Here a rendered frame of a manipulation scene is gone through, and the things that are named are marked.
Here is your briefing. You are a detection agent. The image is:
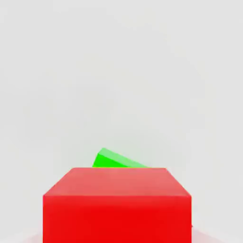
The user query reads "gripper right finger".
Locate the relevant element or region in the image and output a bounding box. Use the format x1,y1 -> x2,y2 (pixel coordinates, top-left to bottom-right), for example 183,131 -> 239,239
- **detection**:
191,224 -> 218,243

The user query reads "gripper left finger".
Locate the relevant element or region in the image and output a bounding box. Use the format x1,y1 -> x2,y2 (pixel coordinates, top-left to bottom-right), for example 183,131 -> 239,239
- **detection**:
24,232 -> 44,243

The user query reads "small red cube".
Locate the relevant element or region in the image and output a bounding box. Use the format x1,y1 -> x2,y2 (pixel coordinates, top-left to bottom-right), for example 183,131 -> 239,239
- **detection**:
42,167 -> 192,243

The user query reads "small green cube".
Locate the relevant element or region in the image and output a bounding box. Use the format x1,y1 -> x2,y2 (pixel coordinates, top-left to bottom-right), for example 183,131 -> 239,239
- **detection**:
92,147 -> 150,168

